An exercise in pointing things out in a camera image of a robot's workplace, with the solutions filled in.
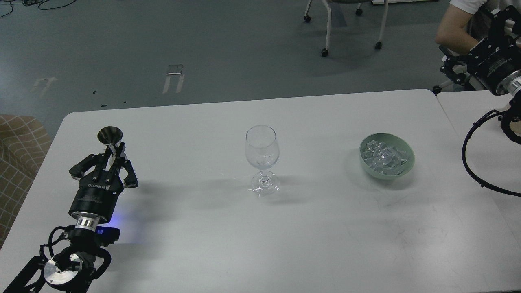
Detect clear wine glass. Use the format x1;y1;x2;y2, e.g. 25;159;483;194
245;125;280;197

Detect black floor cables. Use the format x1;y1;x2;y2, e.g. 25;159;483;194
0;0;78;17

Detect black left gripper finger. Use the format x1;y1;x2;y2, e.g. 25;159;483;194
108;142;138;188
69;148;111;180

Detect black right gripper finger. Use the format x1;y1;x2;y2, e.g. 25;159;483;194
439;45;471;85
482;5;521;49

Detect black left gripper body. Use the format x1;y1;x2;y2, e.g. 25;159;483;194
68;171;124;224

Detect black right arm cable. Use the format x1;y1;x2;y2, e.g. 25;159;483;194
462;109;521;197

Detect green bowl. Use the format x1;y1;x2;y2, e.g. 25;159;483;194
358;132;416;180

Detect seated person white shirt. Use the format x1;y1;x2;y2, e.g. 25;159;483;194
435;0;521;55

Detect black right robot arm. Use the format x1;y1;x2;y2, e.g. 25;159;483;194
440;5;520;144

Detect beige checkered sofa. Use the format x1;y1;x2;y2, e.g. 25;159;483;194
0;114;52;246

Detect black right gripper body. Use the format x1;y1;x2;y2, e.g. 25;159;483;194
467;39;521;95

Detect white rolling chair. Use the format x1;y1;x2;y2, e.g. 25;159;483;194
299;0;396;59

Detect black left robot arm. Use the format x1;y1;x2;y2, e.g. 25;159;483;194
5;139;138;293

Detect steel cocktail jigger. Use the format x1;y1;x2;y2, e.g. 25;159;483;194
97;126;127;159

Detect clear ice cubes pile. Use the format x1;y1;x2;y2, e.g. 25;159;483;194
361;140;411;175

